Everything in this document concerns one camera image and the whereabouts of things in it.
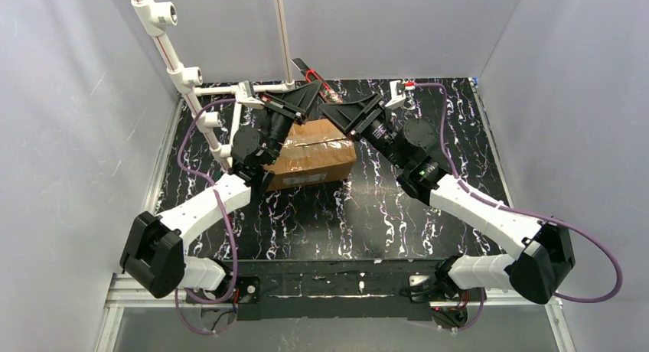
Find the white pvc pipe frame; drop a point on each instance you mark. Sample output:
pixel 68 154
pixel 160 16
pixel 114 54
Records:
pixel 209 46

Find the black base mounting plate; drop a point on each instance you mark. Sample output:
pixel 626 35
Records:
pixel 380 288

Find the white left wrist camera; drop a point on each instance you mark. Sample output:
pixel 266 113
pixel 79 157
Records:
pixel 246 96

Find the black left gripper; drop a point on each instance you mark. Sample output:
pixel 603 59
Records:
pixel 283 112

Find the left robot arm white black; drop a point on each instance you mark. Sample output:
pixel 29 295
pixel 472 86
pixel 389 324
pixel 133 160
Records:
pixel 155 252

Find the brown cardboard express box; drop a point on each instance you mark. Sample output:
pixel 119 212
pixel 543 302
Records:
pixel 314 152

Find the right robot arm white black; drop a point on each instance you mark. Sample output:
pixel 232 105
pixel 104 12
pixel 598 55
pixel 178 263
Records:
pixel 538 253

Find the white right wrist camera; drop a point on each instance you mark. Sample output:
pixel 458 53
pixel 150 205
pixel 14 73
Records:
pixel 398 90

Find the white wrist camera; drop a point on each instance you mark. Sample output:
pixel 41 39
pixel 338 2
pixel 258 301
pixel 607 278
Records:
pixel 398 90
pixel 246 96

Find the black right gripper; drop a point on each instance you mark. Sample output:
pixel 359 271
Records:
pixel 366 118

